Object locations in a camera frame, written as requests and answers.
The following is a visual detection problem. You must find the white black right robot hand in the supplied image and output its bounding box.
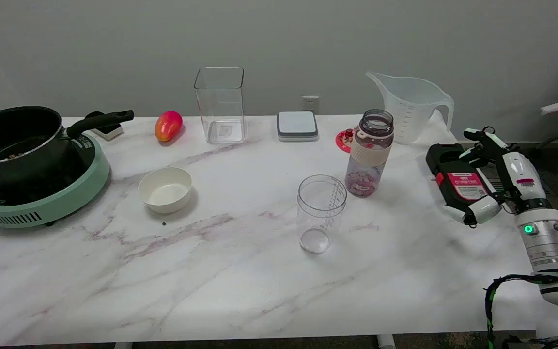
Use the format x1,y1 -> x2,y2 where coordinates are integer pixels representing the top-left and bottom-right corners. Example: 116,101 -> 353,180
441,127 -> 551,228

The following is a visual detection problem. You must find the clear bottle with red contents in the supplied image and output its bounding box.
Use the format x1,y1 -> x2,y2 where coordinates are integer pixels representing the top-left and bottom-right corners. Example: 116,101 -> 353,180
345,109 -> 395,198

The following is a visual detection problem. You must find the red bottle cap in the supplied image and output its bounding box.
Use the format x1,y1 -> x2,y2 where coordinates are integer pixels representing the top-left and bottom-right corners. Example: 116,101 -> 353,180
335,128 -> 357,154

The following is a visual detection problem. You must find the black box with pink label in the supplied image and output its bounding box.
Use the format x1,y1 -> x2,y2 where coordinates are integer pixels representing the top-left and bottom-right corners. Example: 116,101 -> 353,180
426,143 -> 502,215

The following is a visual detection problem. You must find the translucent plastic measuring jug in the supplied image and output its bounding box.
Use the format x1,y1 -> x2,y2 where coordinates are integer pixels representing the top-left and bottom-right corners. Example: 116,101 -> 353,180
365,72 -> 455,145

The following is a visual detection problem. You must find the clear plastic measuring cup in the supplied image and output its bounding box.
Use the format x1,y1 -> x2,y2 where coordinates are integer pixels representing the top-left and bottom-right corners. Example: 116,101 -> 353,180
297,175 -> 347,254

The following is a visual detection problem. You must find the white grey square lid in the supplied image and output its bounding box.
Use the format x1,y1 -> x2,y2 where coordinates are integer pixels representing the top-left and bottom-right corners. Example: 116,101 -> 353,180
277,111 -> 319,142

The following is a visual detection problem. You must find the clear square storage container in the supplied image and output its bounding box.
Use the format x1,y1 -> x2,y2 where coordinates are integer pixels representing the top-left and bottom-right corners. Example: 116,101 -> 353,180
194,67 -> 246,144

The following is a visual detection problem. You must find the red orange mango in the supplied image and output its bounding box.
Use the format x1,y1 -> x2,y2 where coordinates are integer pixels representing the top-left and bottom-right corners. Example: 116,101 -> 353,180
155,111 -> 184,143

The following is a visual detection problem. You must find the white ceramic bowl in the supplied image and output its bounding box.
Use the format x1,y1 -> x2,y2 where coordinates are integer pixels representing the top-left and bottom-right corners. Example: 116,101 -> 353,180
138,167 -> 193,214

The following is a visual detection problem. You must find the green induction cooker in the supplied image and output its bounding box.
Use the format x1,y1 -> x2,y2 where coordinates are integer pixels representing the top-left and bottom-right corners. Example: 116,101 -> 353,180
0,131 -> 111,229

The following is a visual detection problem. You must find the black green robot cable bundle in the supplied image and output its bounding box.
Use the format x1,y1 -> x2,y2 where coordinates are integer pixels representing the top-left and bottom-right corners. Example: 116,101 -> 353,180
484,204 -> 558,349

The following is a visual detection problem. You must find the black saucepan with handle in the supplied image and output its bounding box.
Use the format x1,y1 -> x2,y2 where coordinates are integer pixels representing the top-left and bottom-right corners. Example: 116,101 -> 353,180
0,106 -> 135,188

